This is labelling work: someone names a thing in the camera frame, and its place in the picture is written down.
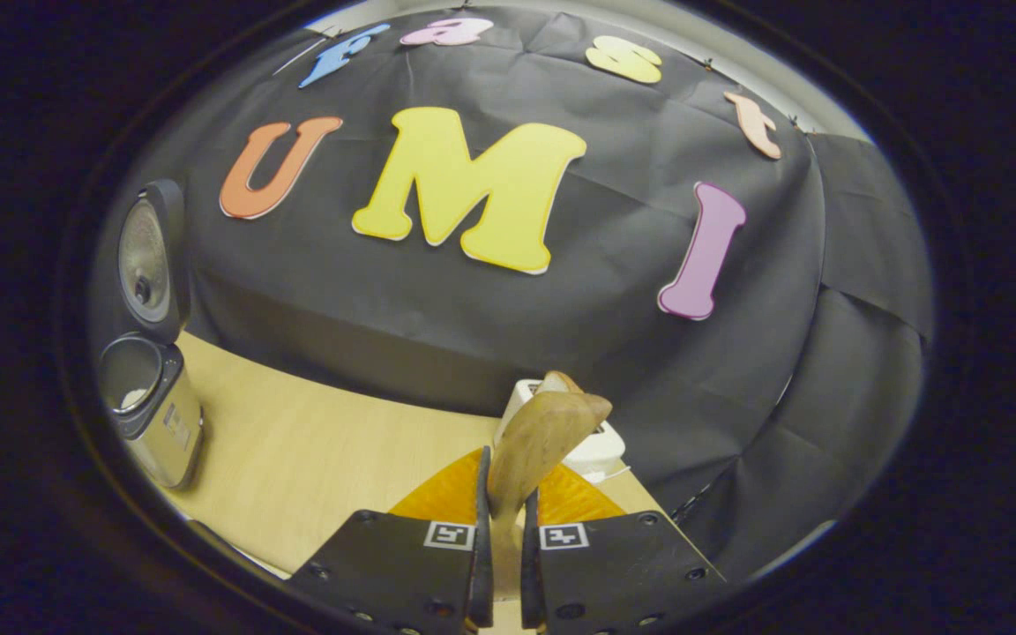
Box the wooden spoon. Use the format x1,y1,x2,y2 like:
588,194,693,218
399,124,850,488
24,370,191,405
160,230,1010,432
488,392,613,601

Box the toast bread slice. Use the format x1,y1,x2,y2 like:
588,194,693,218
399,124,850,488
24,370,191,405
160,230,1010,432
534,370,586,398

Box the black backdrop cloth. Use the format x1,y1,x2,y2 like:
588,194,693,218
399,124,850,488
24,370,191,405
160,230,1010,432
89,7,937,583

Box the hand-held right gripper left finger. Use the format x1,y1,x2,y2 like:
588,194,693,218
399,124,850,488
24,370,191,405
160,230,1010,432
286,445,496,635

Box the white toaster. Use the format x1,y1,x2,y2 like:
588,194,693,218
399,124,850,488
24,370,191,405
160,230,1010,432
495,379,628,484

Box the grey silver rice cooker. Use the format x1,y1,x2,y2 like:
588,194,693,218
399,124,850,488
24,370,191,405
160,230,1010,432
98,179,205,490

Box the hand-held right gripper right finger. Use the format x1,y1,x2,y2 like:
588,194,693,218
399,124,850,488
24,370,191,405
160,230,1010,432
521,463,728,635

